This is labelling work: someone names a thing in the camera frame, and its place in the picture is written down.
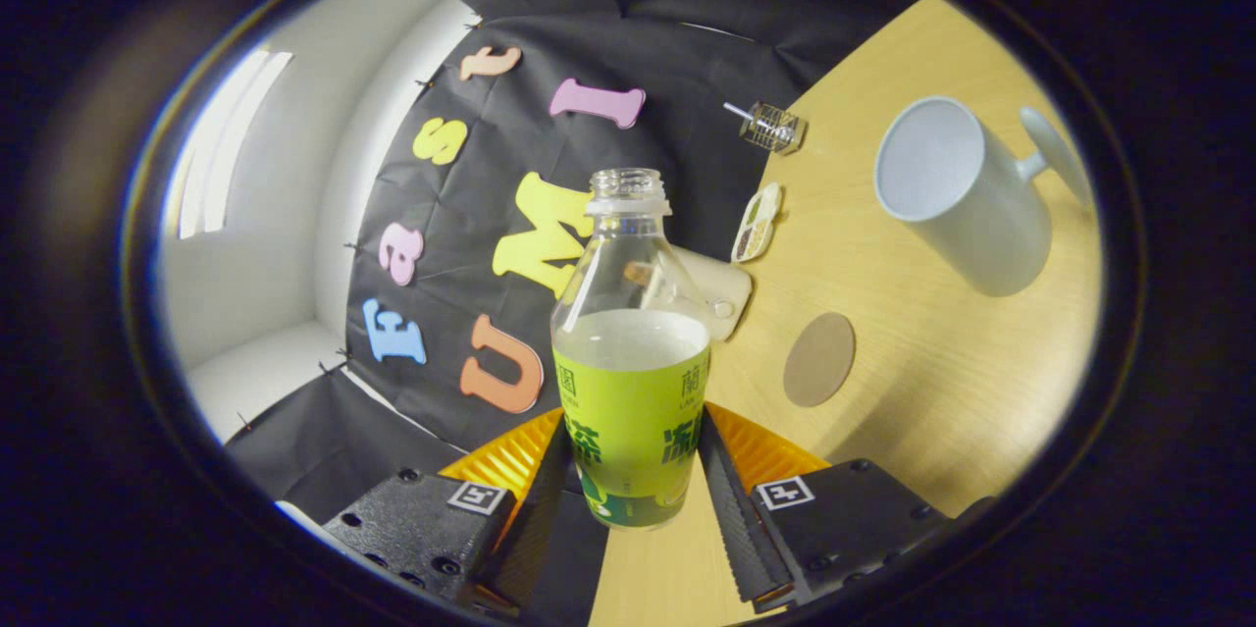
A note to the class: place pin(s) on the wooden table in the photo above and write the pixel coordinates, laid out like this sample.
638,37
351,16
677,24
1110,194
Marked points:
932,391

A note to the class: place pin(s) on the ceiling light panel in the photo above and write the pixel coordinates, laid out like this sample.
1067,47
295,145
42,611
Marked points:
231,146

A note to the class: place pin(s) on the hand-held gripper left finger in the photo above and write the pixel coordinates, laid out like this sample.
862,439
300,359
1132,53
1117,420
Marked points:
540,529

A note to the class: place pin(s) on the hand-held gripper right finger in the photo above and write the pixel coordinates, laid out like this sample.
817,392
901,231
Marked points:
731,519

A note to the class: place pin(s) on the round brown coaster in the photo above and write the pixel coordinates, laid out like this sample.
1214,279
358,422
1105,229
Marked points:
819,360

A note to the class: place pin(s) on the white straw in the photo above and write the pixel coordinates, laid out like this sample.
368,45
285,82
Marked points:
736,109

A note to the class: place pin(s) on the clear juice bottle green label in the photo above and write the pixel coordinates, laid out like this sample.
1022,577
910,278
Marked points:
633,382

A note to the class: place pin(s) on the black backdrop cloth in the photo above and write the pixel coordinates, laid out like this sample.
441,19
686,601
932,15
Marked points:
471,235

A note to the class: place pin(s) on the white toaster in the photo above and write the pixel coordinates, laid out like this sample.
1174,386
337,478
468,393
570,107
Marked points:
726,298

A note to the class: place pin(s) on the white divided snack tray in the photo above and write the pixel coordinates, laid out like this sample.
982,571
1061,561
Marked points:
756,225

